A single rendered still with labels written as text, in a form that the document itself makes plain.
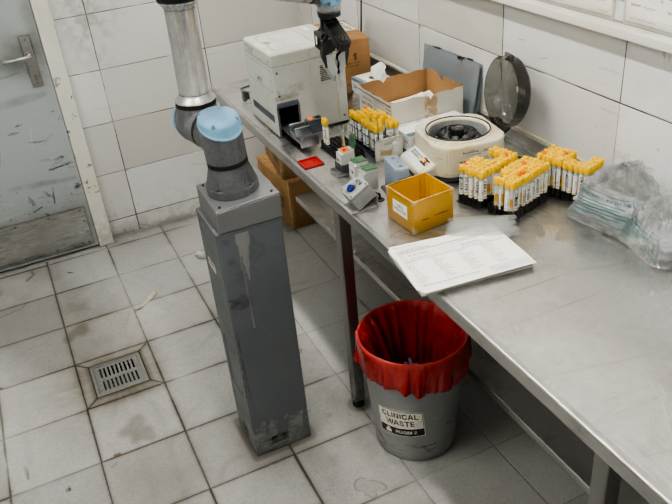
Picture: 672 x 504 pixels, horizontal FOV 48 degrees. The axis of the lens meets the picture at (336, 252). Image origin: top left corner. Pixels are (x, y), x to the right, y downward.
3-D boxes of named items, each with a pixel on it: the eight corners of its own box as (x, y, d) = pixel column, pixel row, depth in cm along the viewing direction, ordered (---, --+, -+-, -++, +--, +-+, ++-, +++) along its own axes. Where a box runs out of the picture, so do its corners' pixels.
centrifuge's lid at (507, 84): (487, 44, 231) (511, 43, 233) (476, 122, 243) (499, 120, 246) (521, 63, 213) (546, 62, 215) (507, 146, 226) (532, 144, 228)
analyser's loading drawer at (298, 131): (278, 129, 268) (277, 115, 265) (295, 125, 270) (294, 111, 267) (301, 148, 252) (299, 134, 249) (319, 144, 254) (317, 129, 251)
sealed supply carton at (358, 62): (297, 69, 332) (292, 27, 322) (347, 60, 337) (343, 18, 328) (319, 90, 306) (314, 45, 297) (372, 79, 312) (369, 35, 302)
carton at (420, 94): (359, 123, 272) (356, 83, 264) (427, 105, 281) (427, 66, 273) (392, 146, 252) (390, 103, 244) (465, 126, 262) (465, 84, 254)
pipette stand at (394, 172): (380, 188, 226) (378, 158, 221) (402, 183, 228) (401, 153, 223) (392, 202, 218) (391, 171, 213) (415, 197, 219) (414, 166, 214)
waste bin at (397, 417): (345, 415, 269) (334, 315, 246) (433, 380, 281) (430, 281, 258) (397, 488, 239) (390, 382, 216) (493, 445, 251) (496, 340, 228)
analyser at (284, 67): (253, 115, 288) (241, 36, 272) (318, 99, 297) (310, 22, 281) (283, 141, 264) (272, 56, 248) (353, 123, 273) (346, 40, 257)
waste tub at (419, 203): (386, 217, 211) (384, 185, 206) (425, 203, 216) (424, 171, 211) (414, 236, 201) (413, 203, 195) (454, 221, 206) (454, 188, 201)
